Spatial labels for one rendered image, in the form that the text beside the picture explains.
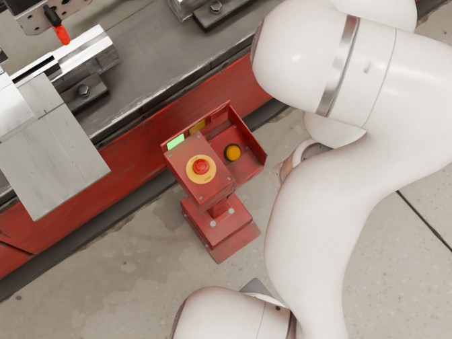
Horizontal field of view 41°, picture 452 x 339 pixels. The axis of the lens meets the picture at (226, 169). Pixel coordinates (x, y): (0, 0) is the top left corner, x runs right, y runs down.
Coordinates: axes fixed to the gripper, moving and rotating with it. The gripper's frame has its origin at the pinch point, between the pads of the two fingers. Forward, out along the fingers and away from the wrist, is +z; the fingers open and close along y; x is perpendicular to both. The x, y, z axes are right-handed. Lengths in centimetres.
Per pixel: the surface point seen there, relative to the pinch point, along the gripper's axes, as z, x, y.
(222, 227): 83, -7, -5
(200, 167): 15.2, -10.1, -16.9
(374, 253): 92, 33, 34
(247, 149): 25.4, 3.8, -15.3
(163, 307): 95, -39, 5
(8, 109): -2, -38, -47
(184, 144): 18.8, -9.6, -24.1
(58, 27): -23, -21, -46
